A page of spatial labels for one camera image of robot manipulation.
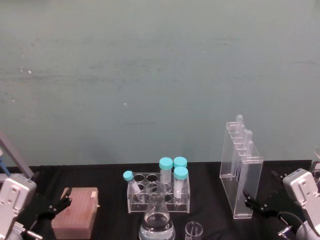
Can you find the clear glass conical flask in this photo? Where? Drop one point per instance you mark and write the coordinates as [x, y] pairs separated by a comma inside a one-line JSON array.
[[157, 220]]

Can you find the white and blue micropipette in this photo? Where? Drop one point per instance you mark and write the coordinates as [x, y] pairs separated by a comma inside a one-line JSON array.
[[3, 163]]

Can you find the small clear glass beaker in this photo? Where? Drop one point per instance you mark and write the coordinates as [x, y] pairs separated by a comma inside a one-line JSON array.
[[193, 231]]

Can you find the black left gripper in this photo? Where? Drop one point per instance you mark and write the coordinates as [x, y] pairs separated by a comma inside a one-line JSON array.
[[40, 207]]

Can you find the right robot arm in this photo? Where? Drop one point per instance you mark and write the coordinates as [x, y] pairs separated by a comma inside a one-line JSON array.
[[300, 187]]

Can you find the large teal-capped tube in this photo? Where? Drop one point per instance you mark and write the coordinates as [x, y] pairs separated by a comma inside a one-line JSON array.
[[166, 163], [180, 161], [180, 173]]

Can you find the clear plastic transfer pipette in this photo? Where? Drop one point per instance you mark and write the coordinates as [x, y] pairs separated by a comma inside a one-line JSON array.
[[245, 133], [250, 136], [239, 119]]

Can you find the clear acrylic pipette stand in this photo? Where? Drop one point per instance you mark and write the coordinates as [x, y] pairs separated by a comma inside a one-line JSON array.
[[240, 200]]

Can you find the small teal-capped tube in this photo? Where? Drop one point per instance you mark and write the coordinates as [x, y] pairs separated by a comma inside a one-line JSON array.
[[128, 176]]

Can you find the grey pipette stand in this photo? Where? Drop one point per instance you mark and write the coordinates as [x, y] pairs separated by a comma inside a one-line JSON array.
[[15, 155]]

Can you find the pink pipette tip box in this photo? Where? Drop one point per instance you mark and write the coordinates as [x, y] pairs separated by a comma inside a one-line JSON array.
[[77, 212]]

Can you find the clear acrylic tube rack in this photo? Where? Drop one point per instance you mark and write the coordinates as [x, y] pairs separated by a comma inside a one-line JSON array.
[[140, 207]]

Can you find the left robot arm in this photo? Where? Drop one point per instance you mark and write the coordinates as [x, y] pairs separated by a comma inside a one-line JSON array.
[[15, 195]]

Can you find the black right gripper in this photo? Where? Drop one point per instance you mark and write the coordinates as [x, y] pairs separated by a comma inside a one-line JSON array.
[[277, 203]]

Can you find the black table cloth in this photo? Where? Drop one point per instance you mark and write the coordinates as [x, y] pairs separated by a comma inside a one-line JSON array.
[[110, 190]]

